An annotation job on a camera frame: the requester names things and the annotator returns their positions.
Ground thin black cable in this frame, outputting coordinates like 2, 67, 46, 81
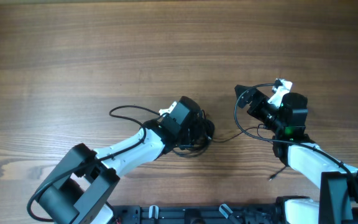
172, 110, 287, 182

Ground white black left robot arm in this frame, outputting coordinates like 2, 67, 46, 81
26, 96, 214, 223

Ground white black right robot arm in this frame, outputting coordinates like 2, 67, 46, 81
234, 83, 358, 223

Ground black right camera cable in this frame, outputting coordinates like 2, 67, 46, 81
233, 81, 358, 224

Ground black camera cable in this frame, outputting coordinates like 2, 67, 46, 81
233, 81, 358, 224
26, 105, 161, 222

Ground black left camera cable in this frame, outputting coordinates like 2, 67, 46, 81
26, 105, 161, 222

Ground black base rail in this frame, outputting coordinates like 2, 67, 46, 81
110, 203, 283, 224

